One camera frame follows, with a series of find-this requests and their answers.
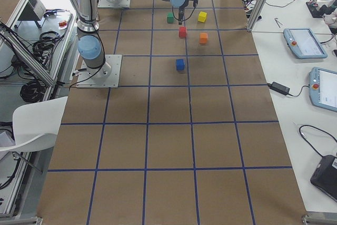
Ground black power adapter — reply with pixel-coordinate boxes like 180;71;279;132
267;82;290;95

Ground grey electronics box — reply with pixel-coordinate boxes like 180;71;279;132
15;0;46;28

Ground blue wooden block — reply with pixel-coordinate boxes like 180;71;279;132
175;58;185;71

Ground green wooden block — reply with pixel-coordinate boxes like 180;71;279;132
166;12;175;24

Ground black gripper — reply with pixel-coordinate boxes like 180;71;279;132
178;5;185;24

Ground blue teach pendant near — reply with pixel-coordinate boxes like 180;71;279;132
309;67;336;112

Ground orange wooden block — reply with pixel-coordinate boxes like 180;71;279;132
199;32;209;45

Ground red wooden block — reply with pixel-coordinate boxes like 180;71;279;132
179;26;187;38

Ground yellow wooden block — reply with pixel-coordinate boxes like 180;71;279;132
197;11;207;23

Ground blue teach pendant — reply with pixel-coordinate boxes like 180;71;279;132
283;28;328;59
309;67;336;112

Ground black laptop bag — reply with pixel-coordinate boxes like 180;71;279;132
310;155;336;201

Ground white plastic chair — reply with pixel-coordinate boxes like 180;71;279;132
1;96;68;158

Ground allen key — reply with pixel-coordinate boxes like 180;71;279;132
274;17;282;28

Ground blue teach pendant far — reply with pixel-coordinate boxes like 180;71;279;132
283;28;328;59

